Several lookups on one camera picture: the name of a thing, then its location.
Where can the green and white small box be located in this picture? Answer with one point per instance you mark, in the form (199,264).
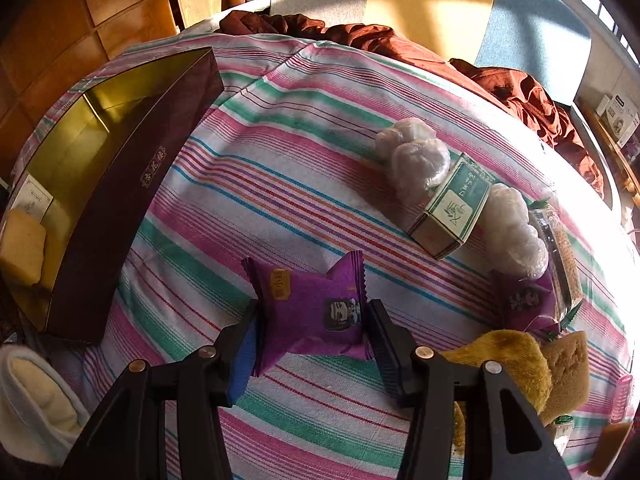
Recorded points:
(452,210)

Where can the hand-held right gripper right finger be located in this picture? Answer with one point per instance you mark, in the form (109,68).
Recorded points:
(384,355)

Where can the smooth yellow sponge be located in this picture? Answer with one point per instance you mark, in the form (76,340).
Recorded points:
(22,252)

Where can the green-edged cracker packet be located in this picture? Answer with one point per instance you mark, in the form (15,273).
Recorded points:
(562,255)

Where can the white fleece slipper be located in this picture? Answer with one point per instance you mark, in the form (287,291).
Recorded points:
(32,400)

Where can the blue and yellow chair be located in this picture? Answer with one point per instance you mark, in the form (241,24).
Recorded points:
(430,5)

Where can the yellow plush cloth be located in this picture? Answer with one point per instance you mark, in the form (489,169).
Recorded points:
(510,360)

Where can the purple snack packet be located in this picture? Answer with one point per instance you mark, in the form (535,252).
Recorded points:
(522,297)
(305,317)

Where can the clear packet of white pastries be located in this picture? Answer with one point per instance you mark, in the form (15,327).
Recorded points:
(412,155)
(512,232)

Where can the wooden side table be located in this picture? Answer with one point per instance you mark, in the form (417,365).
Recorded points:
(612,160)

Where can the orange-yellow sponge wedge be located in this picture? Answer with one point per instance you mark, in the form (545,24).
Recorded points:
(609,450)

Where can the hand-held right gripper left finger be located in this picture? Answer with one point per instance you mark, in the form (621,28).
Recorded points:
(244,360)

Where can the small green white packet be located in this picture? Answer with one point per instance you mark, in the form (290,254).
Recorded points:
(562,432)

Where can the striped bed sheet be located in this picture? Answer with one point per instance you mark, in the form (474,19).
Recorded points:
(310,175)

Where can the rust brown blanket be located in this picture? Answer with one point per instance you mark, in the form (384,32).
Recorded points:
(530,95)

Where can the maroon gift box gold inside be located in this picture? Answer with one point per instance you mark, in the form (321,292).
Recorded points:
(125,200)

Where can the white paper card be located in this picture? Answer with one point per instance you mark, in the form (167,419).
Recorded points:
(34,199)

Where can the white carton box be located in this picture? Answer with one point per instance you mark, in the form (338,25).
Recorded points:
(619,115)

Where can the wooden wardrobe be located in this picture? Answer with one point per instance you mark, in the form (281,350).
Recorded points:
(90,15)

